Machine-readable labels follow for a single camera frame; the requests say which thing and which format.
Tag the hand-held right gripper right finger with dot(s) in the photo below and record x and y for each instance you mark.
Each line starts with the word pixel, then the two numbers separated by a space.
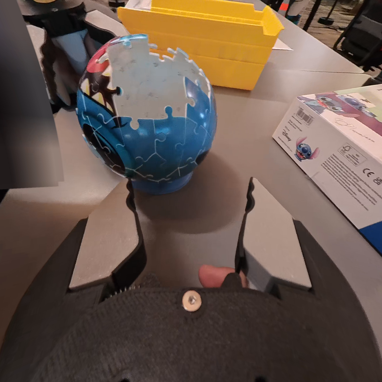
pixel 268 247

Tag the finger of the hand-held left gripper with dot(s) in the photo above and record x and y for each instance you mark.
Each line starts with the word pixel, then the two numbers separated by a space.
pixel 49 69
pixel 106 25

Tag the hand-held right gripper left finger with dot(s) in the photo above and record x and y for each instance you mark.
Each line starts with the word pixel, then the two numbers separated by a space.
pixel 107 244

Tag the blue round ball stand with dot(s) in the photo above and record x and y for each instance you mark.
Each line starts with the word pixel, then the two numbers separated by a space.
pixel 167 186

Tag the blue puzzle ball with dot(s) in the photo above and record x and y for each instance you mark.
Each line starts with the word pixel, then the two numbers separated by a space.
pixel 155 134

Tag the white puzzle box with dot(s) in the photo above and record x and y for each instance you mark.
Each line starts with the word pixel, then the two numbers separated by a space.
pixel 337 154

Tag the person's right hand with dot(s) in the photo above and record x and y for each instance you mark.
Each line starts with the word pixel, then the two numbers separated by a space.
pixel 212 276

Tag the white tray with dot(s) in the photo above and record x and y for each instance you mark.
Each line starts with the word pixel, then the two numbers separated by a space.
pixel 137 3

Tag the yellow storage bin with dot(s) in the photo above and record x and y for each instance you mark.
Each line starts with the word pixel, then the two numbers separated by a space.
pixel 209 51

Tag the white paper sheet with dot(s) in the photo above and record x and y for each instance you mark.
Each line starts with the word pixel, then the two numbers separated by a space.
pixel 282 46

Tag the black office chair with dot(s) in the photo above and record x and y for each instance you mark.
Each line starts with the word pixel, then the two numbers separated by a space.
pixel 364 29

